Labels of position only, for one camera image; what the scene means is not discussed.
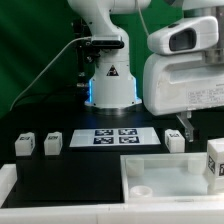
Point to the white square table top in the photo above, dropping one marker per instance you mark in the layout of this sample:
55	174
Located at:
166	178

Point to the black stand behind robot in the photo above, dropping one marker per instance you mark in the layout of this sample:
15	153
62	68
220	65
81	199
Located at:
85	54

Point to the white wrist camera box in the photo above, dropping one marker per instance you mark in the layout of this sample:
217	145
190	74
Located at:
185	35

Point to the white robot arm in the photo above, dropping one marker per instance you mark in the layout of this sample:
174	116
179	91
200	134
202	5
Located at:
112	87

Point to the white left fence block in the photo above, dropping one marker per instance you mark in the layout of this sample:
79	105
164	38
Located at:
8	178

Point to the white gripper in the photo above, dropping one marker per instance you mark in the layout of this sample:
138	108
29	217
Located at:
182	83

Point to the white sheet with markers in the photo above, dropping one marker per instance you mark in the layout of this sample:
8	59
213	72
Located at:
114	137

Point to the black camera on base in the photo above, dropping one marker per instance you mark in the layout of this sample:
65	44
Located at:
107	42

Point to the white front rail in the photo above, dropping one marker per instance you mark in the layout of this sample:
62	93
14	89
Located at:
152	213

